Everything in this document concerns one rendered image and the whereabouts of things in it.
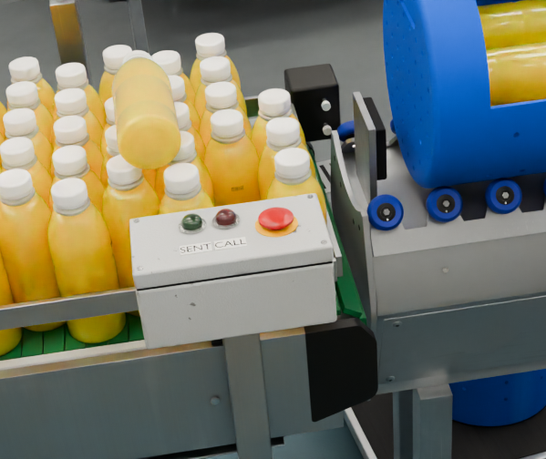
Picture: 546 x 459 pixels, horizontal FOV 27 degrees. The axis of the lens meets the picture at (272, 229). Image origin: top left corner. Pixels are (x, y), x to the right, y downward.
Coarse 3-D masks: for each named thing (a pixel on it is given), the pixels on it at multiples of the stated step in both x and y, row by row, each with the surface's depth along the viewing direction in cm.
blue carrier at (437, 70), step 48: (384, 0) 149; (432, 0) 130; (480, 0) 152; (384, 48) 154; (432, 48) 128; (480, 48) 129; (432, 96) 130; (480, 96) 129; (432, 144) 133; (480, 144) 133; (528, 144) 134
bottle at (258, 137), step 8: (288, 112) 140; (256, 120) 141; (264, 120) 140; (256, 128) 140; (264, 128) 139; (256, 136) 140; (264, 136) 139; (256, 144) 141; (264, 144) 140; (304, 144) 142
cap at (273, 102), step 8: (264, 96) 139; (272, 96) 139; (280, 96) 139; (288, 96) 139; (264, 104) 138; (272, 104) 138; (280, 104) 138; (288, 104) 139; (264, 112) 139; (272, 112) 138; (280, 112) 138
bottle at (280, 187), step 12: (276, 180) 129; (288, 180) 127; (300, 180) 127; (312, 180) 129; (276, 192) 128; (288, 192) 127; (300, 192) 127; (312, 192) 128; (324, 204) 130; (324, 216) 130
